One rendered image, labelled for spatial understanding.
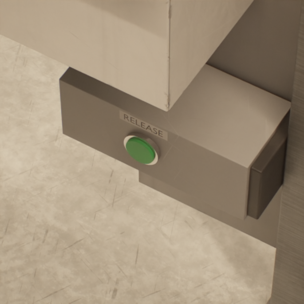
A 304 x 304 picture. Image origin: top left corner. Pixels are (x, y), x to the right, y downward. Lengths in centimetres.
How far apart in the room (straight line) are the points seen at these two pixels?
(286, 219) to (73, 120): 22
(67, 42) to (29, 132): 169
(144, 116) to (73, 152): 148
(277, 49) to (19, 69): 166
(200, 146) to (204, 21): 20
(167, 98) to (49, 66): 181
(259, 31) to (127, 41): 22
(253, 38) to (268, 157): 11
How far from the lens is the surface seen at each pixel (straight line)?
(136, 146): 150
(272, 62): 148
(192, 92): 150
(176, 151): 149
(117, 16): 125
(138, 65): 128
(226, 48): 150
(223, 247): 284
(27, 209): 289
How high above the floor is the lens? 234
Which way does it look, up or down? 52 degrees down
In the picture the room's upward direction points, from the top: straight up
